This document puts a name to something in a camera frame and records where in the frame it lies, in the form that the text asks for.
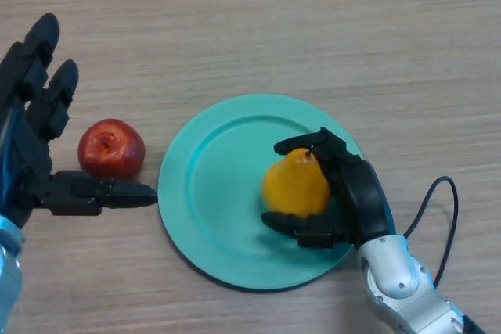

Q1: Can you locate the red apple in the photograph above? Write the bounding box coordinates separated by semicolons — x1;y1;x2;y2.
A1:
77;117;146;181

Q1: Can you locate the yellow pear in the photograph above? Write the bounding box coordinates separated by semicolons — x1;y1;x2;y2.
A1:
261;147;332;218

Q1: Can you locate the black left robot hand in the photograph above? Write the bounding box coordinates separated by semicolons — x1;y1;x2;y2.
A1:
0;12;159;229

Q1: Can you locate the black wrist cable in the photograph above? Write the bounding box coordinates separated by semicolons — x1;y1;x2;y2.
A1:
402;176;460;287

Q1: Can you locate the green round plate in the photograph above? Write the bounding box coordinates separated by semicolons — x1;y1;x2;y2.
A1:
157;93;365;292

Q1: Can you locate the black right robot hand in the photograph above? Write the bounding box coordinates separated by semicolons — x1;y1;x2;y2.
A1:
260;127;398;250

